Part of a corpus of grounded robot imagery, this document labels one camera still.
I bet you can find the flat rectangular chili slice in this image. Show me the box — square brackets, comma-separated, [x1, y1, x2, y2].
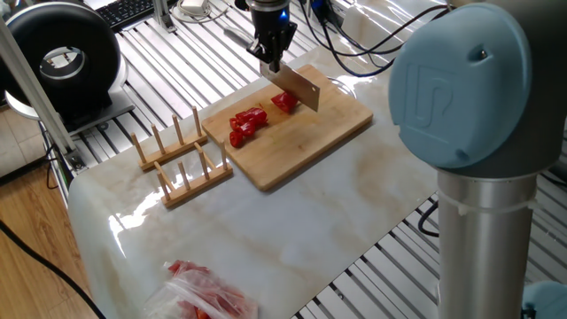
[234, 107, 268, 128]

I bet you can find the wooden peg rack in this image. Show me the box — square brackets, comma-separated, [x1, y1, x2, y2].
[130, 105, 235, 209]

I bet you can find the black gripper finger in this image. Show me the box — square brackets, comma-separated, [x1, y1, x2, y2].
[246, 38, 272, 66]
[269, 22, 298, 74]

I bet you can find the clear bag with chili pieces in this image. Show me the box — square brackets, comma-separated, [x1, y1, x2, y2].
[141, 259, 260, 319]

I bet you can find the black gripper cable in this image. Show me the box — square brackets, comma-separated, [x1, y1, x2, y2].
[318, 0, 448, 58]

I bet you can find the short aluminium profile post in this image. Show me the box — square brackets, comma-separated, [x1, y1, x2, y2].
[152, 0, 178, 35]

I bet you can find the white round lamp base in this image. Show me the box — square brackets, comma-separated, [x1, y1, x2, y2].
[4, 90, 42, 121]

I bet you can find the black camera cable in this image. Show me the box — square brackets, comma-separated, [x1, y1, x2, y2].
[300, 0, 451, 79]

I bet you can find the steel kitchen knife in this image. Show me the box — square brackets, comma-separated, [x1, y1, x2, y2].
[223, 25, 321, 113]

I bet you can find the black ring shaped device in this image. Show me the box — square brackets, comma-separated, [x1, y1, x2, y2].
[0, 2, 123, 123]

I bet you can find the black floor cable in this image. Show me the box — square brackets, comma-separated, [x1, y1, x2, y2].
[0, 219, 107, 319]

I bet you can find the black base cable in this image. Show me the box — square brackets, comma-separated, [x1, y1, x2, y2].
[417, 201, 440, 238]

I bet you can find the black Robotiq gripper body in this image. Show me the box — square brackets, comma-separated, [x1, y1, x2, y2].
[251, 6, 298, 45]

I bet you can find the bamboo cutting board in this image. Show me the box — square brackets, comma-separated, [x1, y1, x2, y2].
[201, 64, 374, 192]

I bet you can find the marble pattern table mat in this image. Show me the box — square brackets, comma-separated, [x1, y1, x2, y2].
[66, 0, 439, 319]

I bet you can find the black keyboard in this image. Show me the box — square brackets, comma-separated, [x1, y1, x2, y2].
[95, 0, 156, 32]

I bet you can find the white device with cable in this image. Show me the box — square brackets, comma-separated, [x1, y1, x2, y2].
[170, 0, 231, 23]

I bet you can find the grey device base plate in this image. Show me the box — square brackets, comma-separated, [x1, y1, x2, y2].
[66, 88, 136, 134]

